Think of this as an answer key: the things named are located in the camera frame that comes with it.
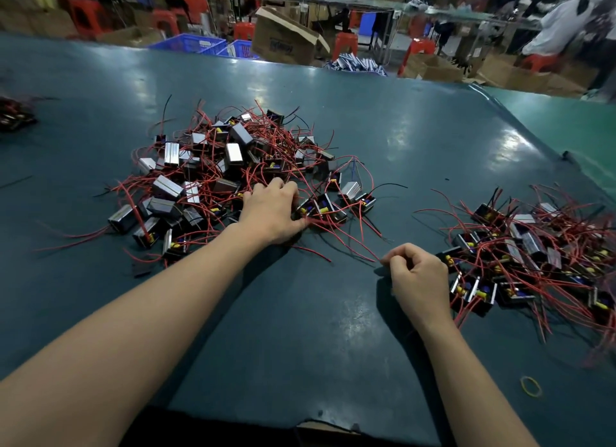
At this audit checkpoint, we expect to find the open brown cardboard box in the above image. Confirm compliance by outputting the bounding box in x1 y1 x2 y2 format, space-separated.
251 6 331 67

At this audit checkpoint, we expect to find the person's left hand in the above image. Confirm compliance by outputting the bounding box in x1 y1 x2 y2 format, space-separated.
238 177 312 247

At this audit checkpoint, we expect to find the long grey workbench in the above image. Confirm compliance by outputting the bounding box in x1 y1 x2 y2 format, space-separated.
230 0 542 31

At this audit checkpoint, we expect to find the person's right hand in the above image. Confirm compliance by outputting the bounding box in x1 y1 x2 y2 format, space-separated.
380 243 455 335

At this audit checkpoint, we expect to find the sorted pile of red-wired modules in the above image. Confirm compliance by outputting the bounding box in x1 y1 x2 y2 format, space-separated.
414 184 616 368

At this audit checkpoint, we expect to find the person's left forearm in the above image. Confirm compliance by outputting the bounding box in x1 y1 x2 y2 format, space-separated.
0 221 271 447

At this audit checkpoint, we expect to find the small dark heap of modules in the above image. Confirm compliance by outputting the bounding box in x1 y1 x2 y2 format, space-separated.
0 96 38 133

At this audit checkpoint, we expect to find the large pile of red-wired modules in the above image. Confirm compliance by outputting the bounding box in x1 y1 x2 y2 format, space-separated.
36 95 410 275

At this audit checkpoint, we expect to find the small blue plastic crate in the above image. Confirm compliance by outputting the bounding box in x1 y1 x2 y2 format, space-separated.
217 39 261 61

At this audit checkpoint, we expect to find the person's right forearm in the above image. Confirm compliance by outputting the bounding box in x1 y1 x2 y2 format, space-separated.
417 316 541 447

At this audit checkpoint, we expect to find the bundle of white blue packets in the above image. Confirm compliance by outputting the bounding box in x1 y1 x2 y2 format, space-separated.
326 52 389 77

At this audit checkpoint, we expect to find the large blue plastic crate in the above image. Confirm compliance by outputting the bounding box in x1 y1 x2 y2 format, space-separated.
149 33 227 56

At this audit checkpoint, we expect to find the wide brown cardboard box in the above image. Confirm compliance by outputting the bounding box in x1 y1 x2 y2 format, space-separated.
475 52 589 99

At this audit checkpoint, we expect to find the low brown cardboard box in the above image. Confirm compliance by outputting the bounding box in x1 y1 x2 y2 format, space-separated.
403 53 464 83

